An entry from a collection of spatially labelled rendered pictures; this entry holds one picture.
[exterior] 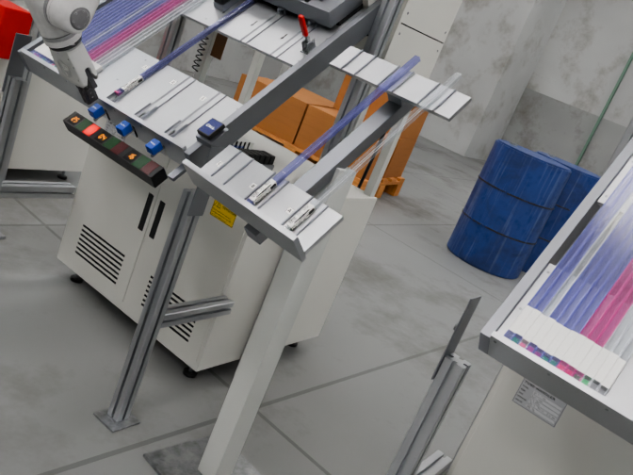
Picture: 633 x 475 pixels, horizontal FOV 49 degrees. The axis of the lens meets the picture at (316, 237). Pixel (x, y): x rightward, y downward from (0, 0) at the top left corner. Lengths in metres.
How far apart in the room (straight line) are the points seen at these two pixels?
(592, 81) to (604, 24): 0.84
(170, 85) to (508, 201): 3.15
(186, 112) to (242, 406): 0.70
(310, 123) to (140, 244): 3.26
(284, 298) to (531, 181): 3.24
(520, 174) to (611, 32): 7.25
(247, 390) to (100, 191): 0.94
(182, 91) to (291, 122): 3.61
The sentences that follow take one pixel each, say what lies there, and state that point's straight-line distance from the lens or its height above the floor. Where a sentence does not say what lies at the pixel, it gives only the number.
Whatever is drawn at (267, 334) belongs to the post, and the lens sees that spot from 1.57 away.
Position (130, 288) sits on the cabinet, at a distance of 2.21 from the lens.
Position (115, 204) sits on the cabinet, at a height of 0.35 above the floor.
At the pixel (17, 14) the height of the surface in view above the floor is 0.77.
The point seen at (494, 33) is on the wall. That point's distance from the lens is 11.11.
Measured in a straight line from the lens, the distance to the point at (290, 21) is 1.94.
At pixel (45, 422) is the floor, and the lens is 1.83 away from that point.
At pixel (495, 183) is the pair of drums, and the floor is 0.56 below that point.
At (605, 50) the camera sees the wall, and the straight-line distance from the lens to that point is 11.64.
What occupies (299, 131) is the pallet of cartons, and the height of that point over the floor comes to 0.27.
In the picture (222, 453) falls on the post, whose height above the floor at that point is 0.10.
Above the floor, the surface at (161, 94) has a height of 0.79.
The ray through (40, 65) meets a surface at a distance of 2.01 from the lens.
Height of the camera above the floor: 1.10
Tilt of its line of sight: 17 degrees down
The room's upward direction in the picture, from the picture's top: 22 degrees clockwise
